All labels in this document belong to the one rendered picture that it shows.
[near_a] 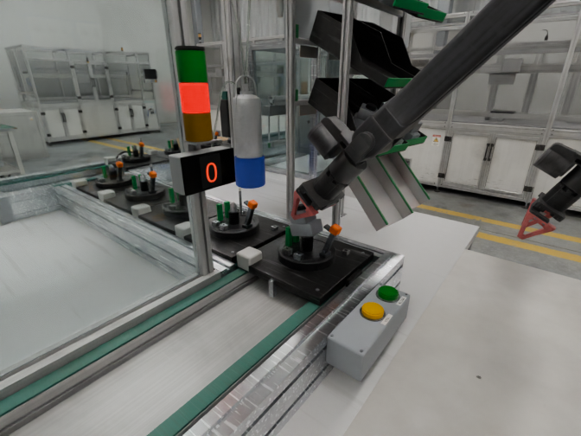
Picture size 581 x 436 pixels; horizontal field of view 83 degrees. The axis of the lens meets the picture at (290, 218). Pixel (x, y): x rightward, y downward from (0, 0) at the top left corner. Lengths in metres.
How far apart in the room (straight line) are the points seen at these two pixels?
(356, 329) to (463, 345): 0.27
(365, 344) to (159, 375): 0.34
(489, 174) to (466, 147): 0.42
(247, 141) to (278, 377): 1.27
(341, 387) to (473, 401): 0.22
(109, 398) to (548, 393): 0.73
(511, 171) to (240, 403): 4.34
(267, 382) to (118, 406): 0.23
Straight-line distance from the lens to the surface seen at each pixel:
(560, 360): 0.88
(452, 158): 4.70
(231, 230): 0.90
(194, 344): 0.67
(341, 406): 0.64
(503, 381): 0.77
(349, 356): 0.60
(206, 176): 0.64
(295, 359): 0.56
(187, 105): 0.63
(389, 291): 0.70
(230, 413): 0.52
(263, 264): 0.77
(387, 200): 1.01
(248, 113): 1.62
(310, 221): 0.75
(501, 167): 4.62
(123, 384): 0.64
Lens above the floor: 1.36
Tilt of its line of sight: 23 degrees down
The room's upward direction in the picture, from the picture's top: straight up
